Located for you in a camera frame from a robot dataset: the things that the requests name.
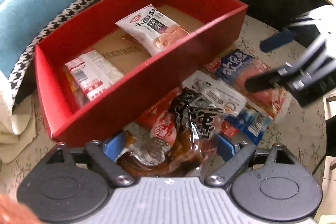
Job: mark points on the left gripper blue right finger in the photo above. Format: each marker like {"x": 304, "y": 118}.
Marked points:
{"x": 236, "y": 157}

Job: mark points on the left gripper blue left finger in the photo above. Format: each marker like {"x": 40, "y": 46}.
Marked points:
{"x": 103, "y": 156}

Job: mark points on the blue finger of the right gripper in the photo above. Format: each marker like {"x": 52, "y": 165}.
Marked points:
{"x": 278, "y": 40}
{"x": 280, "y": 77}

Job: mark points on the blue red tofu snack packet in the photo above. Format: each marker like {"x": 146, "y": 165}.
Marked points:
{"x": 247, "y": 75}

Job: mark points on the dark meat snack packet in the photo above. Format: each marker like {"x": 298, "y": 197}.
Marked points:
{"x": 176, "y": 135}

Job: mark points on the red white barcode snack packet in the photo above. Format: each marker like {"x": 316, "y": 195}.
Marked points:
{"x": 93, "y": 73}

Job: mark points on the white gluten strip packet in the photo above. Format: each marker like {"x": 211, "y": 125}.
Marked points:
{"x": 153, "y": 29}

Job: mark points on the red crinkled snack packet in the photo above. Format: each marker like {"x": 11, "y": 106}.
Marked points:
{"x": 228, "y": 129}

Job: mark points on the blue white snack packet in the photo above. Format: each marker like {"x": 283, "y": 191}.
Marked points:
{"x": 251, "y": 123}

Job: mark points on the white small snack packet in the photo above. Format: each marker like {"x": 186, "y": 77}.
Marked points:
{"x": 213, "y": 94}

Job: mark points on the dark red tray snack packet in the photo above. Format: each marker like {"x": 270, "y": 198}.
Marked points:
{"x": 77, "y": 92}

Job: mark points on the white towel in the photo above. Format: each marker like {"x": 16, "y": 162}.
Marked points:
{"x": 18, "y": 127}

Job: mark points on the red cardboard box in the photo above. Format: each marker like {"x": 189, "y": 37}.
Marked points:
{"x": 213, "y": 26}

